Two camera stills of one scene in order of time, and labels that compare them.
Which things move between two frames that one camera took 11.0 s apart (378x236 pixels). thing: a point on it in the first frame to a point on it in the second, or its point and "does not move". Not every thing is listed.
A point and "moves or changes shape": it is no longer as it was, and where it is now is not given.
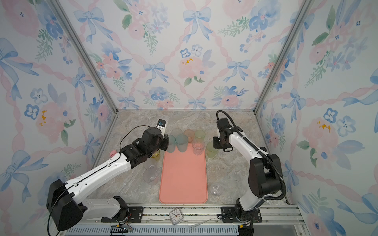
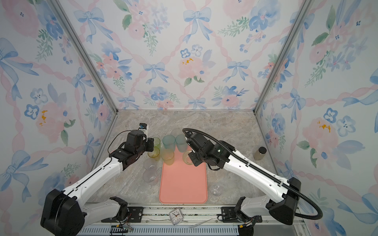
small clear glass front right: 216,190 does not move
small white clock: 176,216 does not move
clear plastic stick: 201,222 does not move
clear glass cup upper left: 150,164 does not move
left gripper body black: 162,145 to 147,146
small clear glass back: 176,132 does not move
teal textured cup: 181,141 does not move
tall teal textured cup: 172,144 does not move
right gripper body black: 218,144 to 197,160
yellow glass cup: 156,155 does not move
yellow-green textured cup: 211,152 moves or changes shape
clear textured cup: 198,147 moves or changes shape
